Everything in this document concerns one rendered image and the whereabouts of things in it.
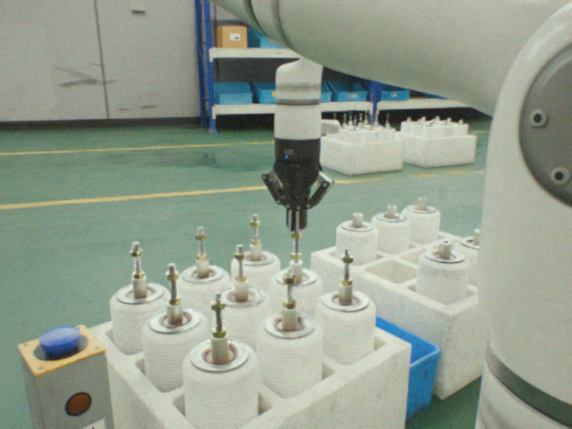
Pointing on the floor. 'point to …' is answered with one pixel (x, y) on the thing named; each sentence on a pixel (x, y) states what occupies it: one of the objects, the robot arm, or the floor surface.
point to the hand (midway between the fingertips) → (296, 220)
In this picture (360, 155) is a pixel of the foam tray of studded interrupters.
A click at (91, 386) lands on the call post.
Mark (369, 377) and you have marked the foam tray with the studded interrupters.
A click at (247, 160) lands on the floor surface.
